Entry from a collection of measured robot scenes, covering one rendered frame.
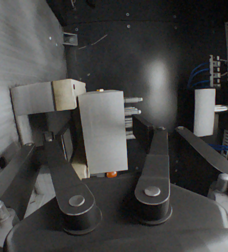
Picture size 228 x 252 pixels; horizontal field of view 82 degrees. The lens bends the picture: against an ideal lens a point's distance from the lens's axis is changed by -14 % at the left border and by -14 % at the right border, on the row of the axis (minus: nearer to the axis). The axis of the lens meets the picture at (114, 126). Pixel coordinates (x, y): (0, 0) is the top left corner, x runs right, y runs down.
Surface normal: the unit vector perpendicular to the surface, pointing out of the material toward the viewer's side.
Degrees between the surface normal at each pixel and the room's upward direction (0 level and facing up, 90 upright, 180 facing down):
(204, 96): 90
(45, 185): 90
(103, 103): 90
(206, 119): 90
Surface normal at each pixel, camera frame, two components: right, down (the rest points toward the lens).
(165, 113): 0.10, 0.25
